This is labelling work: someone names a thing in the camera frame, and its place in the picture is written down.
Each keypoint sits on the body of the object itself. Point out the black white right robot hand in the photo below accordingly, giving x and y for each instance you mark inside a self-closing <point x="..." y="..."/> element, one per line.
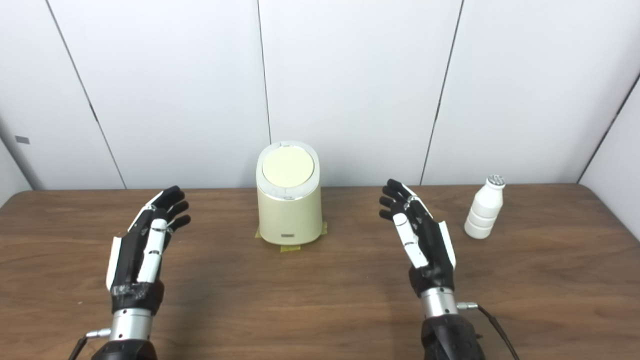
<point x="432" y="250"/>

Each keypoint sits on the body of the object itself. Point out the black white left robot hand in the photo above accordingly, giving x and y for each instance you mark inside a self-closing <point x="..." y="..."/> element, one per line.
<point x="130" y="260"/>

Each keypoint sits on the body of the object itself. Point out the small white plastic bottle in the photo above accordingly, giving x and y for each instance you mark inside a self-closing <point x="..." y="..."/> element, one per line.
<point x="482" y="212"/>

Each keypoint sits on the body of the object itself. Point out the cream-colored bin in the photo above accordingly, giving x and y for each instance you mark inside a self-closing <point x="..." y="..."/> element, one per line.
<point x="290" y="220"/>

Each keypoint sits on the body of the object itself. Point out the cream round bin lid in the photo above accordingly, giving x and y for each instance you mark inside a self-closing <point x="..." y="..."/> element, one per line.
<point x="288" y="167"/>

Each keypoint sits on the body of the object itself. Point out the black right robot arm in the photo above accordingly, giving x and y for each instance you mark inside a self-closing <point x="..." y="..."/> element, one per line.
<point x="440" y="302"/>

